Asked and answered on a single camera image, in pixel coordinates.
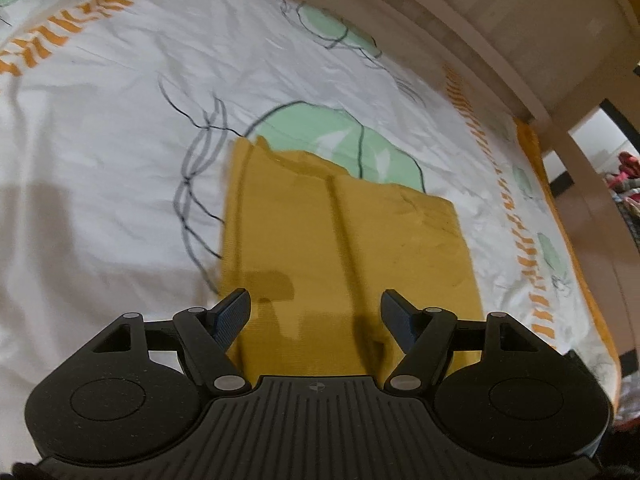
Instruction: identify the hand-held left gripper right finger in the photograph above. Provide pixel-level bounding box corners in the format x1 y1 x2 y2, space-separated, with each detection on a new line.
381 289 547 394

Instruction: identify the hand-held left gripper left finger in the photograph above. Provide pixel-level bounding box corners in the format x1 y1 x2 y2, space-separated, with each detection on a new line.
91 287 253 396

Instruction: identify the mustard yellow knit garment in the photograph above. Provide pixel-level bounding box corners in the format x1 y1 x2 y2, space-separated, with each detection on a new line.
217 135 483 380

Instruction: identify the yellow fitted sheet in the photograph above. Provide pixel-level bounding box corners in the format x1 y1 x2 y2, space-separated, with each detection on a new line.
515 119 625 413

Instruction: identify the pile of colourful clothes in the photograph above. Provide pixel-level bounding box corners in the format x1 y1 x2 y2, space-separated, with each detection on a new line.
604 150 640 253

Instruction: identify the white printed bed sheet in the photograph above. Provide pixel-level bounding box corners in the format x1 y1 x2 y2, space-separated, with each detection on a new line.
0 0 621 461

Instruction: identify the light wooden bed frame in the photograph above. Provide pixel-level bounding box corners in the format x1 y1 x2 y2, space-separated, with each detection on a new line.
210 0 640 266

